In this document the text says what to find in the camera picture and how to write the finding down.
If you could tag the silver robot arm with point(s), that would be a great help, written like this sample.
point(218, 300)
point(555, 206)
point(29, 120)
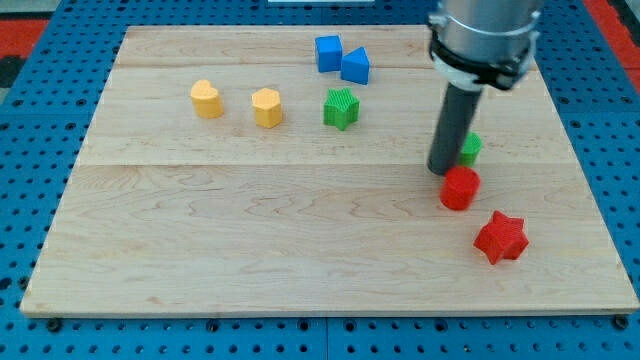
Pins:
point(475, 44)

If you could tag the green cylinder block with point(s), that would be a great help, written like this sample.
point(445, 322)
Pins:
point(470, 150)

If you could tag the red cylinder block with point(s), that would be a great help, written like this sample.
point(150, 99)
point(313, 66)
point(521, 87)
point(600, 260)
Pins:
point(460, 187)

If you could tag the blue cube block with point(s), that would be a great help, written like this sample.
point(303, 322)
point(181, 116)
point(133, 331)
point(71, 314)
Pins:
point(328, 53)

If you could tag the wooden board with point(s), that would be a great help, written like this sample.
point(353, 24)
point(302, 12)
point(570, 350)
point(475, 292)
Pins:
point(170, 215)

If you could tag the green star block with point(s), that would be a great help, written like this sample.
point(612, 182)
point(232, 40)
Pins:
point(341, 108)

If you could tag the red star block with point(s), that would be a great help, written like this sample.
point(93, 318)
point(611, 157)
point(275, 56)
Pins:
point(502, 238)

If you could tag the yellow heart block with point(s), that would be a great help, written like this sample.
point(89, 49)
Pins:
point(206, 100)

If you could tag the blue triangle block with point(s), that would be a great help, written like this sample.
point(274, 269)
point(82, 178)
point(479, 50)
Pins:
point(355, 66)

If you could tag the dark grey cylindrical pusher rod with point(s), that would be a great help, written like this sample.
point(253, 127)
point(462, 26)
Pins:
point(455, 118)

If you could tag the yellow hexagon block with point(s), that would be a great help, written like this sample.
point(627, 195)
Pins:
point(267, 107)

